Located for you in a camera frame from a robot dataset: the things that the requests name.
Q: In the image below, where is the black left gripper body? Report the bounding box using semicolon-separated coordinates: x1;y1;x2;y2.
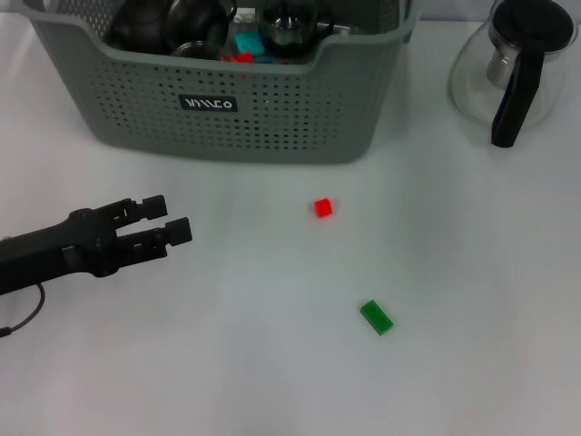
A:
0;208;120;295

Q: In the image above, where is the cyan square brick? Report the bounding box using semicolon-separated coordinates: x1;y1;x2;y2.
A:
233;32;266;56

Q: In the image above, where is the grey perforated storage bin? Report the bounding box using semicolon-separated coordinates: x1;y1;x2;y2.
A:
20;0;423;165

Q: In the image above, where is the black ceramic teapot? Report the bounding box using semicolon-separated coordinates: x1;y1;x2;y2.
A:
108;0;172;54

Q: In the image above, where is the green rectangular brick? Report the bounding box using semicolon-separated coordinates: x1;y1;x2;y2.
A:
359;299;395;337

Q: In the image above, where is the left arm connector cable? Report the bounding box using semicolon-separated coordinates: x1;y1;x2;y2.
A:
0;282;46;338

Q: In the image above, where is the glass pitcher black handle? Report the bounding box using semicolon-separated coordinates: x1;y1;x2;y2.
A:
447;0;577;149

